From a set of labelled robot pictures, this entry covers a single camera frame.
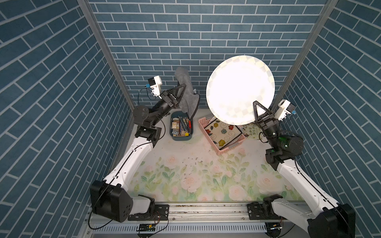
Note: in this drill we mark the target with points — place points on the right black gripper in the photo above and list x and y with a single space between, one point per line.
266 122

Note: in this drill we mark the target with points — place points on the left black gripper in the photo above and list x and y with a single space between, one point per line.
167 98

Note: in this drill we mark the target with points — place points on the grey green cleaning cloth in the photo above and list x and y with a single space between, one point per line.
190 100

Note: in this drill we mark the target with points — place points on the round blue checkered plate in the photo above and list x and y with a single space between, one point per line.
235 85

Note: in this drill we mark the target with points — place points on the square flower pattern plate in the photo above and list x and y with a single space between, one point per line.
221 133

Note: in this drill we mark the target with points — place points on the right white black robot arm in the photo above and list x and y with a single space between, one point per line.
325 217

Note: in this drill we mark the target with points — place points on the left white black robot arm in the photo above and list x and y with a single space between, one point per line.
110 197

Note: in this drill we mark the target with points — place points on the teal stationery bin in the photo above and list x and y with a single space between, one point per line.
181 126

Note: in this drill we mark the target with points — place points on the pink plastic basket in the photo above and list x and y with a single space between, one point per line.
204 122

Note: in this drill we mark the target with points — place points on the right small circuit board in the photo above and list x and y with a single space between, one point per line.
273 230

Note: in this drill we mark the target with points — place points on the small circuit board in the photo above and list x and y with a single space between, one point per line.
146 228
273 230

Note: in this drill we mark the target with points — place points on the left small circuit board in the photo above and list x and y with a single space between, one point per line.
146 228

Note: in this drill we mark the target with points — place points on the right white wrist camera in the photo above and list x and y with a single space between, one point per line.
285 108

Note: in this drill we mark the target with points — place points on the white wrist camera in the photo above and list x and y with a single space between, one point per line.
154 84
285 108

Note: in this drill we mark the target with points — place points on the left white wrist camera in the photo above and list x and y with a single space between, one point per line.
154 84

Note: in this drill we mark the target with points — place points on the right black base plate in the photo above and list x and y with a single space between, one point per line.
261 211

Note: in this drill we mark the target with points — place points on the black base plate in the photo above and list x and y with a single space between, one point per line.
261 211
156 212

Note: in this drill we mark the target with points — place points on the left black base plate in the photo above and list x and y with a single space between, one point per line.
156 212

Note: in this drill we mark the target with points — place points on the aluminium mounting rail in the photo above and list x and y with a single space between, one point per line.
193 212

